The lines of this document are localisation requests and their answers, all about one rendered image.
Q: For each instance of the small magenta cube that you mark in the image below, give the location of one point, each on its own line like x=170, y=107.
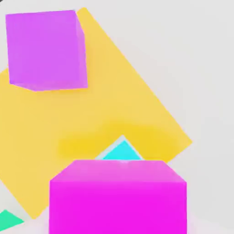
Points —
x=118, y=201

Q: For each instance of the small green cube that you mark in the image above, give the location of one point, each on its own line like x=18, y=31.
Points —
x=8, y=220

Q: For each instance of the small cyan cube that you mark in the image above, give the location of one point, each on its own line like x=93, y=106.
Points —
x=123, y=151

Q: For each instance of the large yellow box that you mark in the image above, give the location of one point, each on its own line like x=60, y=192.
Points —
x=109, y=102

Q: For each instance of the small purple cube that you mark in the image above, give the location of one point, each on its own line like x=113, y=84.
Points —
x=45, y=51

